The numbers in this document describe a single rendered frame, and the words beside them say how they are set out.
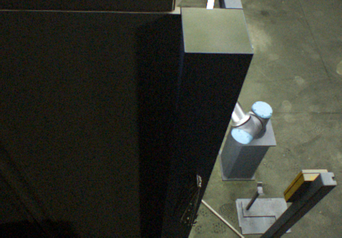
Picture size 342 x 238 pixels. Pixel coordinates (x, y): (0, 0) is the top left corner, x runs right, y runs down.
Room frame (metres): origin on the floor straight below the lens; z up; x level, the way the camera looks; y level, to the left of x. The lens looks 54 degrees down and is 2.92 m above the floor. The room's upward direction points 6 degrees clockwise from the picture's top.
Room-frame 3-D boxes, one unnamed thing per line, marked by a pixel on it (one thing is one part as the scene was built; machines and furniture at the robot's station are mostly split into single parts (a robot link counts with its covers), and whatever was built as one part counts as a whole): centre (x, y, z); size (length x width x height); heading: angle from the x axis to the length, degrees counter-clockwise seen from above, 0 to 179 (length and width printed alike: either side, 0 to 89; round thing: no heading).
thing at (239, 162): (1.55, -0.66, 0.32); 0.31 x 0.31 x 0.64; 7
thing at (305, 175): (0.72, -0.66, 1.42); 0.12 x 0.06 x 0.26; 97
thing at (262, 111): (1.55, -0.65, 0.83); 0.17 x 0.15 x 0.18; 144
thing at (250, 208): (0.82, -0.64, 0.95); 0.26 x 0.15 x 0.32; 97
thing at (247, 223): (0.80, -0.65, 0.78); 0.31 x 0.23 x 0.01; 97
